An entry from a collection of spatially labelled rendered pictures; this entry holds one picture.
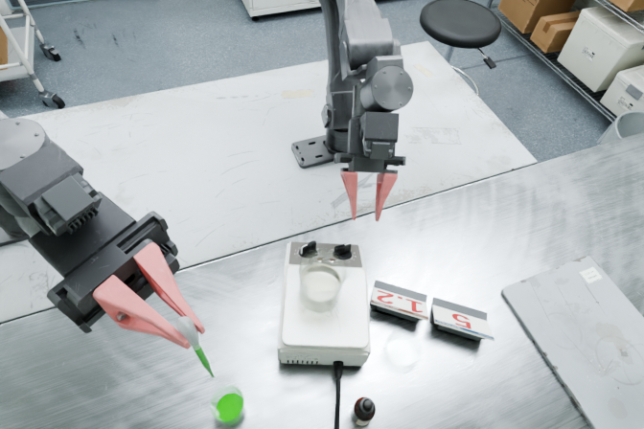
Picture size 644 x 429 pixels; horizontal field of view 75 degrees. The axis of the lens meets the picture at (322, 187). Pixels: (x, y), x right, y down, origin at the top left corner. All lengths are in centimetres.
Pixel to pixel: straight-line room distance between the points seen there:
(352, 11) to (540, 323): 58
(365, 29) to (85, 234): 46
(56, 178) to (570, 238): 84
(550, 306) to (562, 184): 30
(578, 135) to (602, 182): 166
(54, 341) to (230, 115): 55
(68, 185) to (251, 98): 74
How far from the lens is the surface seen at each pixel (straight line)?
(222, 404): 66
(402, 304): 71
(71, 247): 39
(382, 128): 55
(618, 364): 84
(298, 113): 99
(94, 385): 74
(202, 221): 81
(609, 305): 88
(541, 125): 267
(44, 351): 79
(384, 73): 57
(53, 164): 36
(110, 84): 269
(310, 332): 61
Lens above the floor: 156
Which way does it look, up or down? 52 degrees down
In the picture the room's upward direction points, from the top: 5 degrees clockwise
